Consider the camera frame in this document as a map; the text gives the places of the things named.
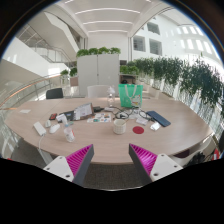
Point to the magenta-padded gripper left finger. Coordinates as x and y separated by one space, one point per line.
78 160

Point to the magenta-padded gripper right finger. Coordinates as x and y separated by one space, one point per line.
145 159

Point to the clear white-capped water bottle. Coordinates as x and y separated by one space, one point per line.
69 134

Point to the flat round red coaster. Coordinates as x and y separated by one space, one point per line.
138 130

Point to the small white box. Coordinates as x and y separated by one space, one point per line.
155 126

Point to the white computer mouse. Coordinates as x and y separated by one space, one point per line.
54 128

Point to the white checked mug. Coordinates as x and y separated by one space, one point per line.
119 127

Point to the dark blue keyboard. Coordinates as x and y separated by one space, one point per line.
159 118

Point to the black pouch with white label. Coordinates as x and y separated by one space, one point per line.
69 115

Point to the colourful sticker sheet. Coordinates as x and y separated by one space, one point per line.
99 117

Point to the small grey oval device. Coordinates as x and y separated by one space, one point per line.
48 123

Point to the brown clipboard with paper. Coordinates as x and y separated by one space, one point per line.
84 111

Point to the white power strip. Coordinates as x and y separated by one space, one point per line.
39 128

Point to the black and red case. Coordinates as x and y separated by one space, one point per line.
53 116

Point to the black power adapter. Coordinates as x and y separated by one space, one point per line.
98 109

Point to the white chair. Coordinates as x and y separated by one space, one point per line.
97 91
201 146

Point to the white power adapter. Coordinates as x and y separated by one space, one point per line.
109 109

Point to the green tote bag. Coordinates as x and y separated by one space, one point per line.
130 96

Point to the tall clear sports bottle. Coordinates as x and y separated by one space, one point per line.
111 98

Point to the black chair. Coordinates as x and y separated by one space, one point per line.
54 93

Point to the white paper slip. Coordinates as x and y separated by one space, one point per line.
25 111

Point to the wooden planter with plants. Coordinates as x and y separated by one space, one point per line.
73 76

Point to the glass railing with wooden handrail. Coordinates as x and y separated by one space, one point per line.
30 87

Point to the white cabinet topped with plants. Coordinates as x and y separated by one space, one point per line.
98 73

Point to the row of green plants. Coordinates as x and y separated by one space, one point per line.
196 78

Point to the ceiling light strips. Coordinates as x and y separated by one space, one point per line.
106 10

